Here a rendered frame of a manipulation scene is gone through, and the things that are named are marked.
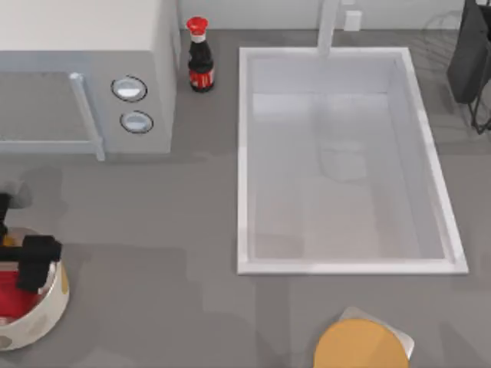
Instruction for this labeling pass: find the large round microwave knob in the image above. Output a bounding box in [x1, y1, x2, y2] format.
[110, 75, 149, 103]

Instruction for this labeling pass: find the pale microwave oven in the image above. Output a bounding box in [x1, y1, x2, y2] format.
[0, 0, 182, 162]

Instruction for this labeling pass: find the tall white tap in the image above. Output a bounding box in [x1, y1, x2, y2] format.
[316, 0, 341, 59]

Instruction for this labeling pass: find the black wire rack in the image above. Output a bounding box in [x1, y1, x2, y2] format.
[446, 0, 491, 135]

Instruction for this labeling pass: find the orange round lid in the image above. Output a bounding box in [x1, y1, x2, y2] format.
[313, 317, 410, 368]

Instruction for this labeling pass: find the white spotted bowl, red inside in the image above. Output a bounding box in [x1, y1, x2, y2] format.
[0, 225, 71, 352]

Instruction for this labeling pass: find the small round microwave knob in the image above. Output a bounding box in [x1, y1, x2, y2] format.
[119, 110, 155, 135]

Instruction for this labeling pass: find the white wall socket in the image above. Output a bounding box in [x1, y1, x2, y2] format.
[344, 10, 363, 32]

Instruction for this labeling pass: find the white sink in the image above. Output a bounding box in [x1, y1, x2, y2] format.
[236, 46, 470, 276]

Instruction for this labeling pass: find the dark bottle with red cap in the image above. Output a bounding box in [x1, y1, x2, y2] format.
[186, 16, 216, 94]

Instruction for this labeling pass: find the microwave door handle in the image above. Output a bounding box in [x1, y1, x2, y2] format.
[68, 72, 106, 162]

